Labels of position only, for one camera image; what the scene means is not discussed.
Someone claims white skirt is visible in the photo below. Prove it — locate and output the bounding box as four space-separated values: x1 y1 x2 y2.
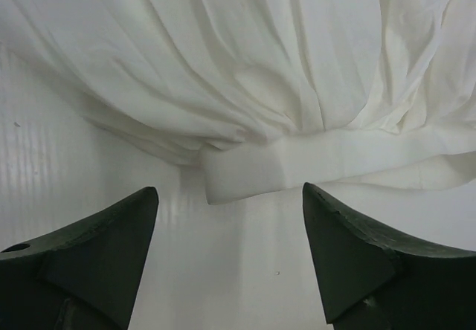
1 0 475 203

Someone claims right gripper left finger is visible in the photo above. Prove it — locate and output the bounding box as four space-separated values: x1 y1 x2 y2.
1 187 158 329

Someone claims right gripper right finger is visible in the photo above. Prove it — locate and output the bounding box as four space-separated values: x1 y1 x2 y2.
302 183 475 329

